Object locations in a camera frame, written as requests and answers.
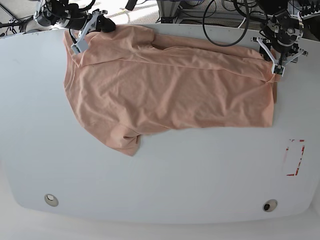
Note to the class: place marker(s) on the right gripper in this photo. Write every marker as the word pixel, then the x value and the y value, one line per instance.
pixel 78 23

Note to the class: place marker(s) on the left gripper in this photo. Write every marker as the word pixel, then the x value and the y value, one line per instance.
pixel 279 39

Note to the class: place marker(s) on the peach T-shirt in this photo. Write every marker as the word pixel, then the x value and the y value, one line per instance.
pixel 133 82

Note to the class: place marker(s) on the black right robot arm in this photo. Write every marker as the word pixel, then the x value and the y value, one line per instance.
pixel 63 3

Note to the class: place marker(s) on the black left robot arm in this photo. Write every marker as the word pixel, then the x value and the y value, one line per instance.
pixel 270 7

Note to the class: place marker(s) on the white power strip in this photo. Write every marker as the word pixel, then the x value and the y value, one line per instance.
pixel 309 10

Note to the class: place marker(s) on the red tape rectangle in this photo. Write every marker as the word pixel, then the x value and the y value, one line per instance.
pixel 293 157

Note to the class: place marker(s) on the right table grommet hole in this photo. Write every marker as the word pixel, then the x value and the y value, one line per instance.
pixel 270 205

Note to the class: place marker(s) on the table grommet hole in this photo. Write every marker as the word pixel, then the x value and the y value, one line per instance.
pixel 51 200
pixel 270 205

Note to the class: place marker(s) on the left table grommet hole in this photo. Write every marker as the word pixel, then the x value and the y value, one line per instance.
pixel 51 200

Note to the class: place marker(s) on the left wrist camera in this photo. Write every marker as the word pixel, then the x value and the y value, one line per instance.
pixel 278 69

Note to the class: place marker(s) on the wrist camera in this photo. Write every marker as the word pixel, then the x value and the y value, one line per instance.
pixel 79 46
pixel 278 69

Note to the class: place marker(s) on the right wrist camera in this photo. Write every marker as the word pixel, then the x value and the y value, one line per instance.
pixel 79 46

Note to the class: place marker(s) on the aluminium frame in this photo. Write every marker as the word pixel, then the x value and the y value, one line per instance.
pixel 169 11

